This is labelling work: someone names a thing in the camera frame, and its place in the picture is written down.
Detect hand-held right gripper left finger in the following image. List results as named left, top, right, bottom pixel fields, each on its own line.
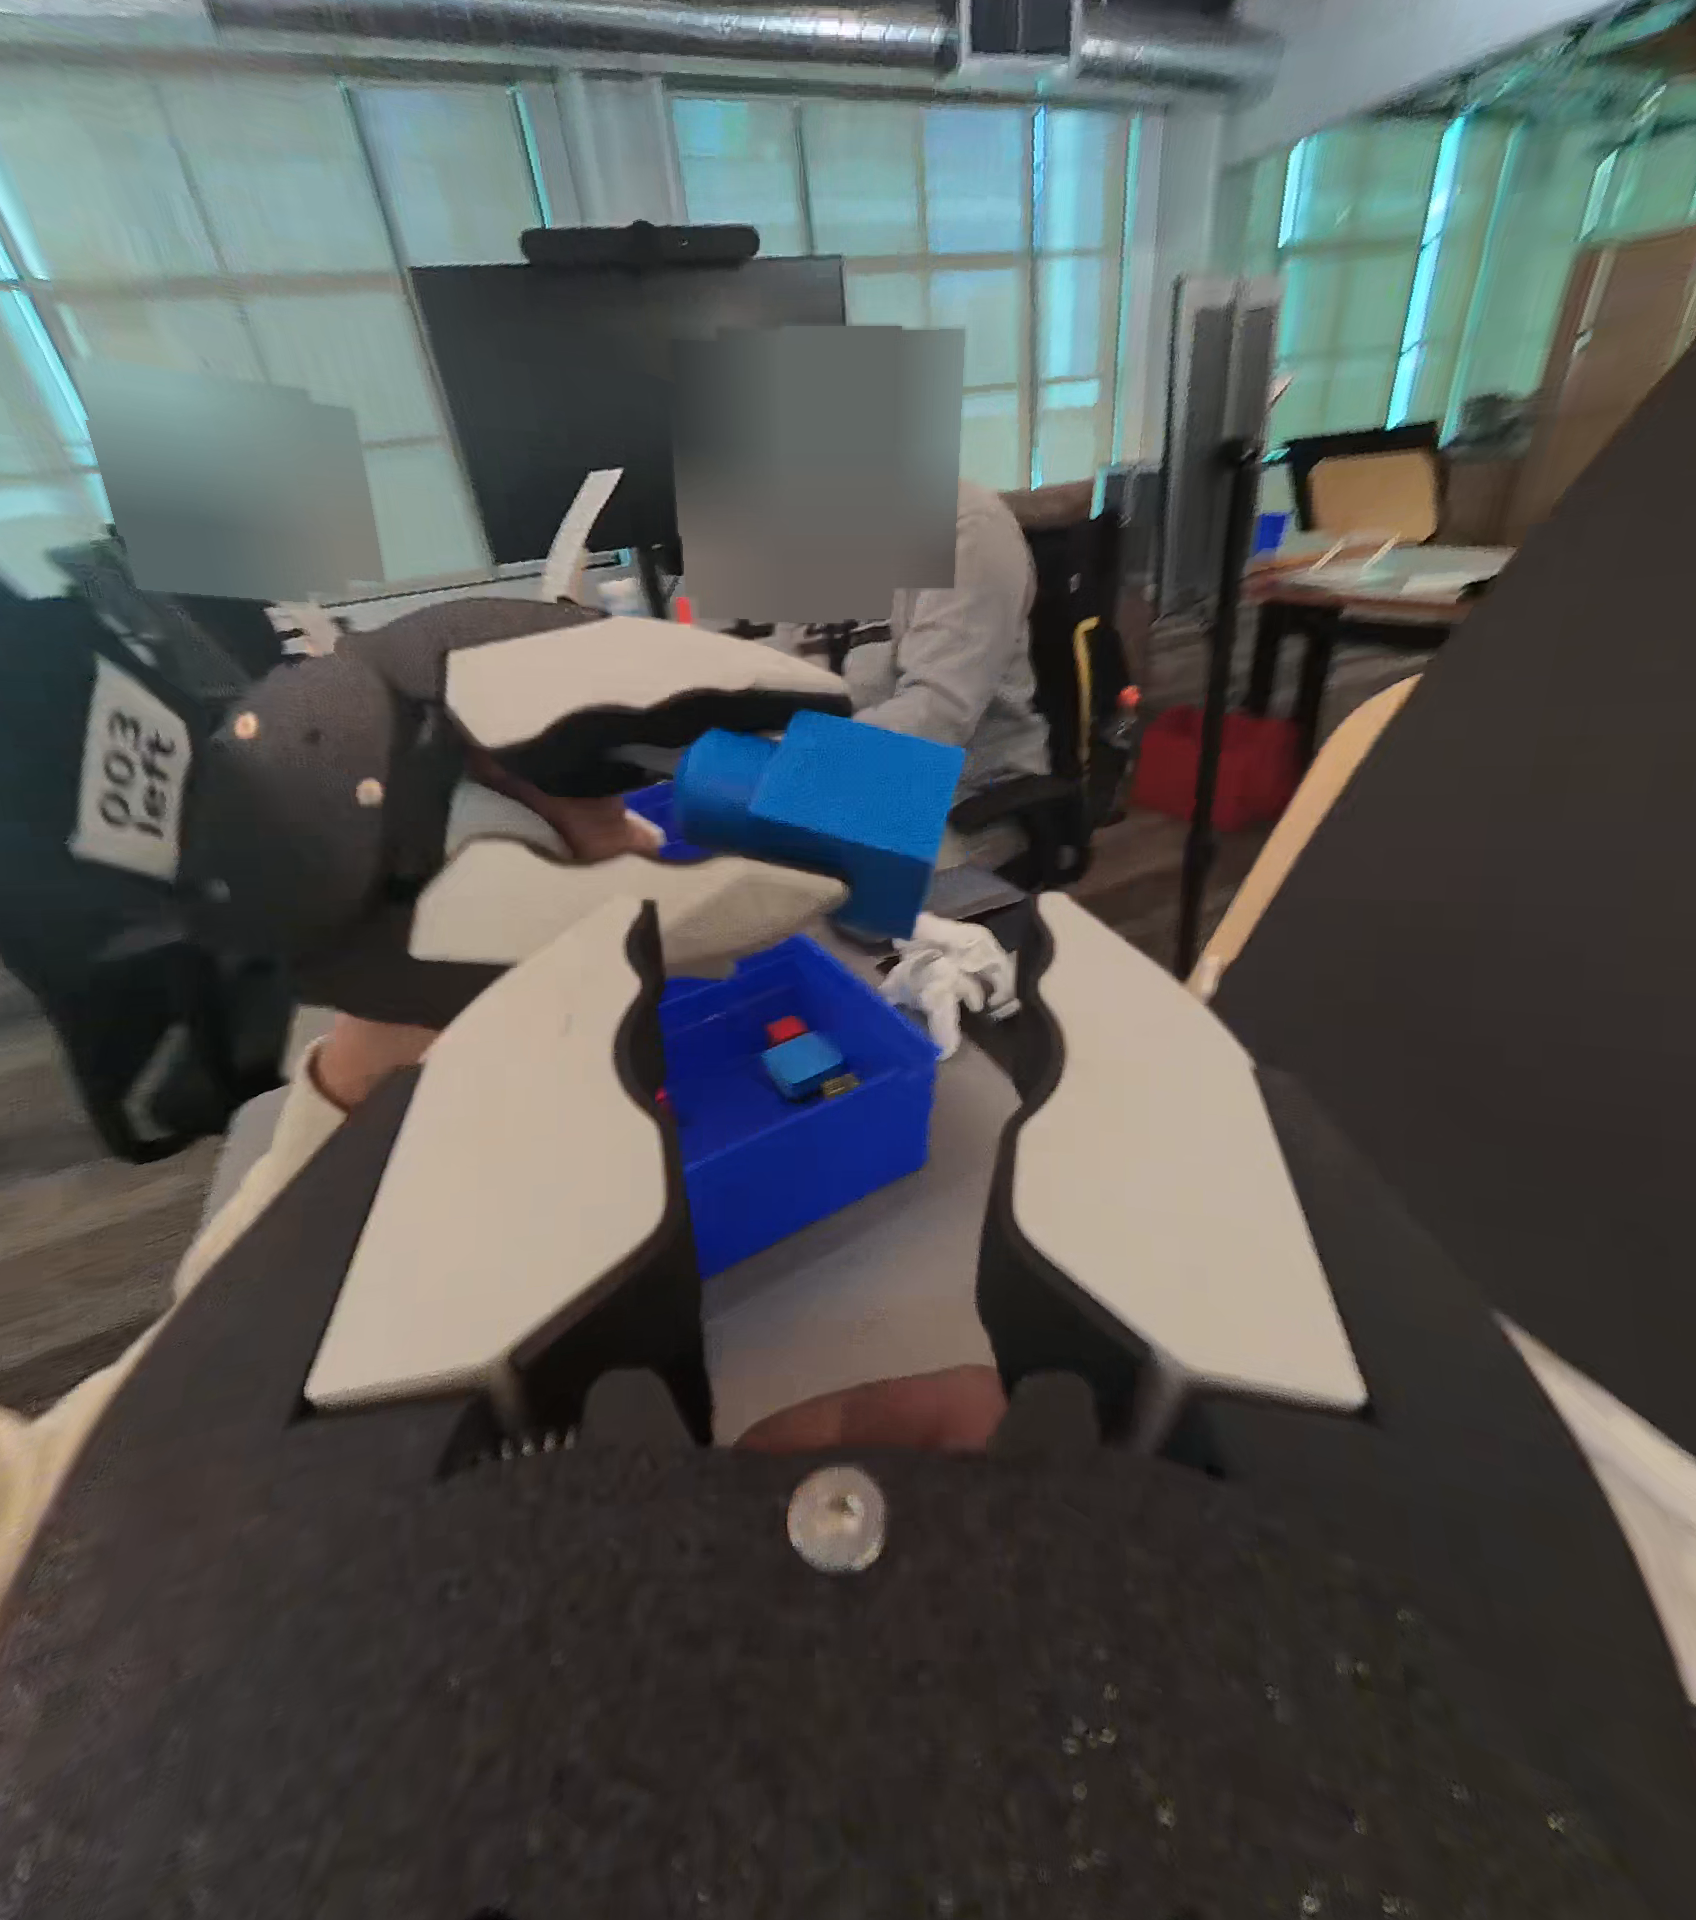
left=304, top=894, right=717, bottom=1449

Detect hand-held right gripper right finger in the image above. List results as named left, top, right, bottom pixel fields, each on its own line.
left=976, top=893, right=1371, bottom=1449

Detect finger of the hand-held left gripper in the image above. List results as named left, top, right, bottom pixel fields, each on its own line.
left=410, top=833, right=854, bottom=971
left=443, top=619, right=859, bottom=802

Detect blue single-stud block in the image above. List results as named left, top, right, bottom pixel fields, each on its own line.
left=675, top=711, right=967, bottom=934

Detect blue plastic bin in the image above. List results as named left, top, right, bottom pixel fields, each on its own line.
left=624, top=778, right=945, bottom=1281

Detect grey desk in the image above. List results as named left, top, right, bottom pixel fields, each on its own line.
left=209, top=883, right=1033, bottom=1449

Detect person's left hand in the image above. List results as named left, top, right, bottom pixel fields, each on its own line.
left=549, top=792, right=665, bottom=867

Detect black monitor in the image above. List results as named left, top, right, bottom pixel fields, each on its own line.
left=410, top=254, right=848, bottom=570

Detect white crumpled cloth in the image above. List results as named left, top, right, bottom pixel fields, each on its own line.
left=879, top=915, right=1026, bottom=1064

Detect black webcam bar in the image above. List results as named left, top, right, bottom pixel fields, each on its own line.
left=517, top=220, right=762, bottom=272

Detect red bin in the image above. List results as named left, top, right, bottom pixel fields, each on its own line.
left=1132, top=707, right=1303, bottom=830

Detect black tripod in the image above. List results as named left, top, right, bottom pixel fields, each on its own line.
left=1174, top=433, right=1263, bottom=982

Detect black office chair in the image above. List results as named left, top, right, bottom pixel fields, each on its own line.
left=953, top=511, right=1138, bottom=887

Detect black panel with wooden edge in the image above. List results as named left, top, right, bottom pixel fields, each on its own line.
left=1189, top=209, right=1696, bottom=1519

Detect wooden table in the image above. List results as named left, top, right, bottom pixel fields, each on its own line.
left=1245, top=537, right=1522, bottom=722

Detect white marker sheet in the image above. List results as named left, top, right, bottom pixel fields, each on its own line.
left=1171, top=272, right=1286, bottom=615

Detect wooden-backed chair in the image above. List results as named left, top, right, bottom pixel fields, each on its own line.
left=1284, top=423, right=1453, bottom=544

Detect thin silver ventilation duct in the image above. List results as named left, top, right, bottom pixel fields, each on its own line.
left=209, top=0, right=1284, bottom=92

